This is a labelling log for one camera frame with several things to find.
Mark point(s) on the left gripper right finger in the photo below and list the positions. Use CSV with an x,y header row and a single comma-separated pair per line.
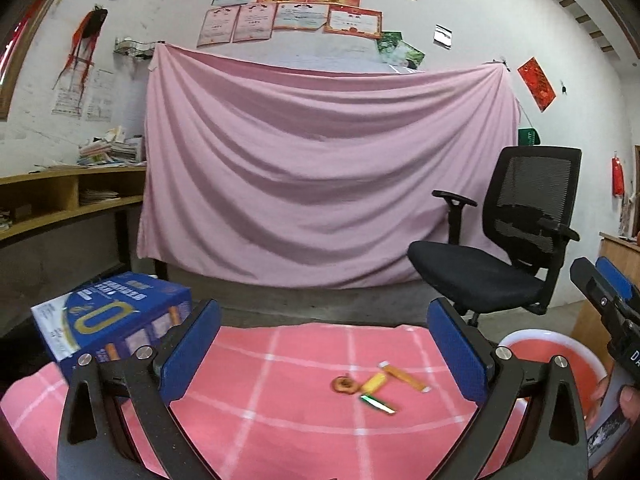
x,y
528,418

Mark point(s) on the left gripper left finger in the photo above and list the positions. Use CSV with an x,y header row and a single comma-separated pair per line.
x,y
95,441

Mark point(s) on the orange white wrapper stick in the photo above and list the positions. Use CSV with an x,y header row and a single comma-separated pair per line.
x,y
405,377

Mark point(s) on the yellow small wrapper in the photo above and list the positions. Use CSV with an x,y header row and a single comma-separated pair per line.
x,y
373,384

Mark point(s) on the green small wrapper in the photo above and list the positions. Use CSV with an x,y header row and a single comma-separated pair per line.
x,y
377,404

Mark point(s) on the brown round snack piece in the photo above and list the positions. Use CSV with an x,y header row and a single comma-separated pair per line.
x,y
345,385

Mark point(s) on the person's right hand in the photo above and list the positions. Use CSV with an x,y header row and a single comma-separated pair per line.
x,y
629,402

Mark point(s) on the wooden cabinet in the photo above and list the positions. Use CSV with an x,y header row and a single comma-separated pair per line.
x,y
625,256

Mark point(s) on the red fire extinguisher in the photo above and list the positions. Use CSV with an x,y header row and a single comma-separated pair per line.
x,y
618,178

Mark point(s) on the blue cardboard box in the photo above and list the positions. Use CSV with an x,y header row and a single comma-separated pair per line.
x,y
110,320

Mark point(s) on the black office chair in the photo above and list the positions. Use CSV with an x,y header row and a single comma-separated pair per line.
x,y
526,212

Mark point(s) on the pink checked tablecloth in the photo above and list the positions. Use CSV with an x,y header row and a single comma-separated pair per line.
x,y
261,405

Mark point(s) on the wooden shelf unit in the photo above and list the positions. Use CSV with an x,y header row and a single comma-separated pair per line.
x,y
34,203

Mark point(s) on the stack of books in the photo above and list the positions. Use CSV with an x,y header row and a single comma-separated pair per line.
x,y
115,148

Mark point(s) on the pink hanging sheet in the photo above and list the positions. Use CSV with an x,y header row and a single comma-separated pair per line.
x,y
265,175

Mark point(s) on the red paper wall sign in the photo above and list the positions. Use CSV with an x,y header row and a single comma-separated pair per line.
x,y
537,83

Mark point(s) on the green wall photos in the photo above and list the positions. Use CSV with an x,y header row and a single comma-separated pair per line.
x,y
393,50

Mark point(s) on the red tassel wall ornament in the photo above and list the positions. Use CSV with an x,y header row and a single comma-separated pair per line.
x,y
84,41

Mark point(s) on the wall certificates group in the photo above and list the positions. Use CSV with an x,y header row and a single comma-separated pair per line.
x,y
233,21

